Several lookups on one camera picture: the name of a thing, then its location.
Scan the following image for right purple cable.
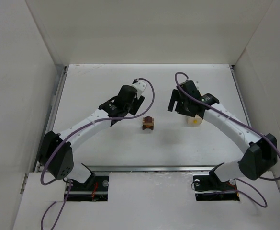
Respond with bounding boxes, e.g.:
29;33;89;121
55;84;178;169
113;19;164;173
174;71;280;208

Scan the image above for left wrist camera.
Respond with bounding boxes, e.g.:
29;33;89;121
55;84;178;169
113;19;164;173
132;79;147;94

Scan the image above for aluminium front rail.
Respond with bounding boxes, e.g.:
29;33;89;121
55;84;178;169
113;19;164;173
89;165;214;172

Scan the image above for maroon triangular block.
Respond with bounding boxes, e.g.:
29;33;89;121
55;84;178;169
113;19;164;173
142;116;154;124

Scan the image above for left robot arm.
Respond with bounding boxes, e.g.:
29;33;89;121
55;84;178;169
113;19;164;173
38;80;147;186

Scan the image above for light striped wood block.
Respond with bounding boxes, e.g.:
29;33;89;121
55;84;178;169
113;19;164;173
142;119;154;125

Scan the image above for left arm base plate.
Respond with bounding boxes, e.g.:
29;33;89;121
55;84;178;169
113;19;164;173
67;174;109;202

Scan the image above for dark brown arch block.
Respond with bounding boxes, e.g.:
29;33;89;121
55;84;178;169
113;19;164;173
142;125;154;131

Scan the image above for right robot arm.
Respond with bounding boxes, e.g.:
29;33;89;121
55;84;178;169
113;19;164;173
168;80;278;182

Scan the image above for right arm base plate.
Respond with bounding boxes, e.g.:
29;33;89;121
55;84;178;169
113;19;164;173
192;175;240;201

